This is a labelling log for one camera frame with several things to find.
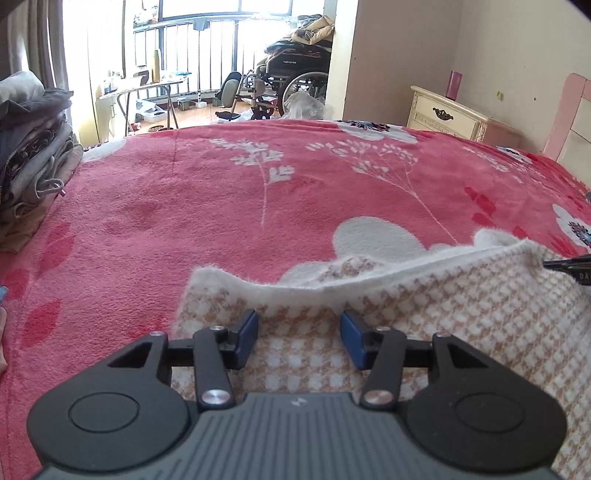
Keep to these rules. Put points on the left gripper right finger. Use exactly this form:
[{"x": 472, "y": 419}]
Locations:
[{"x": 461, "y": 406}]

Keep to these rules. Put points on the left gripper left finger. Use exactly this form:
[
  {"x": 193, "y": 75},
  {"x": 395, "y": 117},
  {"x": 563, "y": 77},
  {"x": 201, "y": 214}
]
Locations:
[{"x": 137, "y": 404}]

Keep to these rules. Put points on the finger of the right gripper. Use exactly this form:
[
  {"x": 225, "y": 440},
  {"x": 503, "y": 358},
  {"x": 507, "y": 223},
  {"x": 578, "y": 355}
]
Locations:
[{"x": 577, "y": 263}]

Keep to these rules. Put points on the beige houndstooth knit cardigan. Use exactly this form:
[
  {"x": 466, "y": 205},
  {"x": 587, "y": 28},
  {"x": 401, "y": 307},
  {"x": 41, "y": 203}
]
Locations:
[{"x": 493, "y": 293}]

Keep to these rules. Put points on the folded dark grey clothes stack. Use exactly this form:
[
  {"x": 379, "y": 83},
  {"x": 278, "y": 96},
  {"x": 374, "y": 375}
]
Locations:
[{"x": 39, "y": 154}]

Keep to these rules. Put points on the folding table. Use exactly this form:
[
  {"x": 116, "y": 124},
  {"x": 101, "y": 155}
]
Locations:
[{"x": 148, "y": 110}]

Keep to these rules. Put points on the small black folding chair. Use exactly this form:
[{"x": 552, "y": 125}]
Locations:
[{"x": 227, "y": 96}]

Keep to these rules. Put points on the pink bed headboard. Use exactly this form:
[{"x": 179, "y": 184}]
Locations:
[{"x": 569, "y": 140}]

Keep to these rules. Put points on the cream bedside nightstand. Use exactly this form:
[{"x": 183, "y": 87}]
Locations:
[{"x": 433, "y": 112}]

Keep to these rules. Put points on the pink cup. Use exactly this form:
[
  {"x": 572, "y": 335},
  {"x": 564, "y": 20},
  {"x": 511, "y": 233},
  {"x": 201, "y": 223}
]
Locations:
[{"x": 454, "y": 84}]

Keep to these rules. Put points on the white plastic bag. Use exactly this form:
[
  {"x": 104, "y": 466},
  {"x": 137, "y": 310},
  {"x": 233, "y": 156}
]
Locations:
[{"x": 301, "y": 106}]

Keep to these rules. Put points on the black wheelchair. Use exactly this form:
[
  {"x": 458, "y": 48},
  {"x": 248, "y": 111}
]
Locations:
[{"x": 297, "y": 63}]

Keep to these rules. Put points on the grey window curtain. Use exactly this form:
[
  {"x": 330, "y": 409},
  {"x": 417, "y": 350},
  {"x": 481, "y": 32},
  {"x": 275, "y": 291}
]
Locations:
[{"x": 32, "y": 39}]

